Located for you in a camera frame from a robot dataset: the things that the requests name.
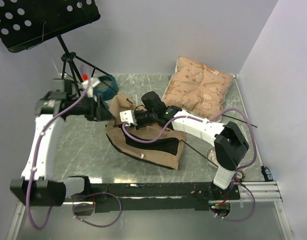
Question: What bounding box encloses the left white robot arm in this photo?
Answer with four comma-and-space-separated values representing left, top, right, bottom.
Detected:
10, 77, 114, 207

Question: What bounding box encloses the steel pet bowl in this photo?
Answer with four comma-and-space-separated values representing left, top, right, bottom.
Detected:
206, 146, 218, 168

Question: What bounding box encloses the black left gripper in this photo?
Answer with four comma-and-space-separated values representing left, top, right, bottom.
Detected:
67, 93, 116, 122

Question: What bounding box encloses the red owl toy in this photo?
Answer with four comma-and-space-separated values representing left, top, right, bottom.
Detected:
235, 170, 246, 182

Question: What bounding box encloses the small blue toy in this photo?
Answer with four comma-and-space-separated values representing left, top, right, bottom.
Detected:
261, 166, 274, 182

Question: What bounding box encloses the purple cable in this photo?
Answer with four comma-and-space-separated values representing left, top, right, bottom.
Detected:
122, 108, 257, 223
25, 64, 123, 231

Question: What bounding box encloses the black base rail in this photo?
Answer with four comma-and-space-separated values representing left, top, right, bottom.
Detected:
72, 182, 241, 213

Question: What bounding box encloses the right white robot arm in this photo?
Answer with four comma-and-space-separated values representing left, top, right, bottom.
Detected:
132, 91, 250, 199

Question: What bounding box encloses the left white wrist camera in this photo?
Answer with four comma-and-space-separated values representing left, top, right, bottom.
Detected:
81, 77, 100, 98

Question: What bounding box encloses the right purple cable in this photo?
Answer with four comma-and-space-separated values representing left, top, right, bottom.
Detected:
122, 108, 257, 223

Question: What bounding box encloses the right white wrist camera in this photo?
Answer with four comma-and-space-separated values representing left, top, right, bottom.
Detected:
119, 110, 137, 126

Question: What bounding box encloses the orange patterned pillow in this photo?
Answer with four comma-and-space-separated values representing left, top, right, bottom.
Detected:
162, 57, 234, 122

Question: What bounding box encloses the teal double pet bowl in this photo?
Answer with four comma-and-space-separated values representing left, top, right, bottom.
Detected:
93, 75, 119, 108

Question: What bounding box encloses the tan black pet tent fabric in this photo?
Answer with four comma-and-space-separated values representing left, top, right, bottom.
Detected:
105, 93, 186, 170

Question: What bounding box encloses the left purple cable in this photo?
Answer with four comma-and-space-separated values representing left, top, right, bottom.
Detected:
25, 64, 123, 231

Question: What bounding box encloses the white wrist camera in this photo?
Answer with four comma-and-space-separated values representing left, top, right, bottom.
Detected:
119, 110, 137, 126
81, 77, 100, 98

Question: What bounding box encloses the black music stand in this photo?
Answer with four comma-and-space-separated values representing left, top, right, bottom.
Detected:
0, 0, 109, 86

